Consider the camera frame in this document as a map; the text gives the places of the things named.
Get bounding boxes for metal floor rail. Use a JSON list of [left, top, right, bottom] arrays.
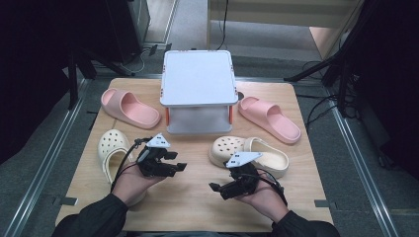
[[3, 78, 91, 237], [324, 86, 400, 237]]

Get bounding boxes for person's left hand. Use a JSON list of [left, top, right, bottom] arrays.
[[111, 161, 166, 206]]

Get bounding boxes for left hand-held gripper black cable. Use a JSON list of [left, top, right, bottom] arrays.
[[110, 136, 153, 193]]

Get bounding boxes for pink slide slipper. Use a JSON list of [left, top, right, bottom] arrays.
[[237, 96, 302, 145], [100, 87, 162, 130]]

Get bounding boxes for beige wooden furniture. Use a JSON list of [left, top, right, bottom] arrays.
[[207, 0, 365, 61]]

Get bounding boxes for hand-held gripper black cable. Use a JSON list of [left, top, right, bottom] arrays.
[[110, 136, 153, 193], [256, 168, 290, 207]]

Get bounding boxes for black tripod stand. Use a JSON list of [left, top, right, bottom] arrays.
[[284, 0, 379, 117]]

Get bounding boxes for cream perforated clog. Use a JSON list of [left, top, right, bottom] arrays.
[[209, 135, 291, 180], [97, 128, 147, 207]]

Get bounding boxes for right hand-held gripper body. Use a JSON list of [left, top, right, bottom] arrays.
[[225, 151, 264, 199]]

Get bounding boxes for grey tape piece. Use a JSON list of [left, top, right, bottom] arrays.
[[313, 198, 338, 210]]

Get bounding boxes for black cabinet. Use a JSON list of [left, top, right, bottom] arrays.
[[107, 0, 151, 66]]

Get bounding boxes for black floor cables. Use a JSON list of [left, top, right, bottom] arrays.
[[295, 60, 360, 130]]

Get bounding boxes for white two-tier shoe rack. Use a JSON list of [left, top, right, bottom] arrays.
[[159, 49, 239, 136]]

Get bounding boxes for right hand-held gripper black cable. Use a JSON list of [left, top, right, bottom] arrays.
[[256, 168, 290, 207]]

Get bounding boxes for black metal stand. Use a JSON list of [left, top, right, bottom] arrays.
[[65, 48, 136, 111]]

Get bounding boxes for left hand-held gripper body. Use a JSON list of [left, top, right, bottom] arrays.
[[135, 132, 179, 178]]

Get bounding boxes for white floor cable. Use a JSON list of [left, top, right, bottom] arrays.
[[120, 48, 147, 74]]

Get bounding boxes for person's right hand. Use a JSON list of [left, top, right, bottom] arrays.
[[235, 179, 290, 223]]

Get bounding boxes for black hanging cable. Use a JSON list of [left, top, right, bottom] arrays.
[[215, 0, 230, 51]]

